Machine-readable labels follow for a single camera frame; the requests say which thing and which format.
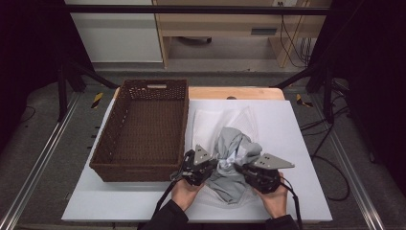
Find hand-held gripper cable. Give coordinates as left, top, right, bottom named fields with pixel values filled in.
left=152, top=171, right=188, bottom=219
left=280, top=176, right=305, bottom=230

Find black frame stand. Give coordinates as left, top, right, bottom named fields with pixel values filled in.
left=270, top=59, right=337, bottom=125
left=56, top=59, right=120, bottom=123

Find person's left hand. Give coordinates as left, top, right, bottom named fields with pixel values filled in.
left=170, top=176, right=206, bottom=213

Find black hanging cables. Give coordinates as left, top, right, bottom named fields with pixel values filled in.
left=278, top=2, right=313, bottom=69

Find yellow black tape strip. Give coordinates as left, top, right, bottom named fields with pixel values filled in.
left=91, top=91, right=104, bottom=110
left=295, top=93, right=314, bottom=108

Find white cabinet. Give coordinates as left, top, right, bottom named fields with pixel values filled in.
left=64, top=0, right=164, bottom=63

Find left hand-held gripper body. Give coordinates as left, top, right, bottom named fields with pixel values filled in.
left=177, top=144, right=219, bottom=187

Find white mesh laundry bag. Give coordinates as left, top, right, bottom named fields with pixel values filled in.
left=191, top=105, right=276, bottom=211

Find brown woven basket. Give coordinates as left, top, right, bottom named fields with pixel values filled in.
left=88, top=79, right=191, bottom=183

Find metal floor rail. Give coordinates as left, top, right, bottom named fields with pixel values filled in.
left=309, top=93, right=387, bottom=230
left=0, top=91, right=81, bottom=230

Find left hand-held gripper cable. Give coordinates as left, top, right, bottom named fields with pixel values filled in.
left=152, top=171, right=188, bottom=219

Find black horizontal bar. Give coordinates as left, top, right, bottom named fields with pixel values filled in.
left=62, top=4, right=331, bottom=16

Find person's right hand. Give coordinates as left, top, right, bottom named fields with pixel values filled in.
left=253, top=172, right=289, bottom=219

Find grey garment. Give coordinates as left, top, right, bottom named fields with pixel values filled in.
left=205, top=126, right=264, bottom=205

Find black curtain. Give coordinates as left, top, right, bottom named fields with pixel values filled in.
left=0, top=0, right=96, bottom=153
left=306, top=0, right=406, bottom=196

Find right hand-held gripper cable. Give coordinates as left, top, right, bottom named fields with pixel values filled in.
left=280, top=176, right=305, bottom=230

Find white board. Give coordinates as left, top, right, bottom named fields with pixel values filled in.
left=60, top=97, right=334, bottom=223

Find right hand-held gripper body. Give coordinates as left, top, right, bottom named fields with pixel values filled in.
left=241, top=152, right=296, bottom=195

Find thin black floor cable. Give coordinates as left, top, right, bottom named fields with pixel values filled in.
left=17, top=104, right=37, bottom=127

